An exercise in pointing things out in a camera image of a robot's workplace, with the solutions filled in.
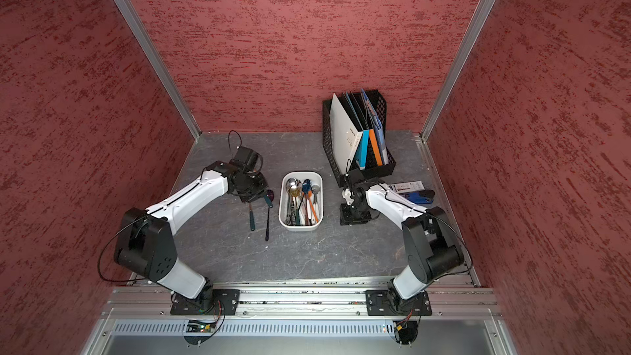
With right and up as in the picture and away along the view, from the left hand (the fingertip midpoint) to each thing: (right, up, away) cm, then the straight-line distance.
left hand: (267, 196), depth 87 cm
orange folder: (+40, +18, +3) cm, 44 cm away
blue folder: (+39, +25, -3) cm, 47 cm away
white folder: (+28, +22, +2) cm, 36 cm away
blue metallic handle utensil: (+14, +2, +11) cm, 17 cm away
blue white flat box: (+56, +1, +14) cm, 58 cm away
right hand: (+29, -11, 0) cm, 31 cm away
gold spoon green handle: (+9, 0, +10) cm, 14 cm away
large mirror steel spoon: (+7, +3, +11) cm, 13 cm away
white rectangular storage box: (+6, -4, +8) cm, 11 cm away
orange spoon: (+15, -1, +11) cm, 18 cm away
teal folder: (+34, +18, -1) cm, 39 cm away
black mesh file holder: (+44, +38, +14) cm, 60 cm away
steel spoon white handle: (+17, +1, +14) cm, 22 cm away
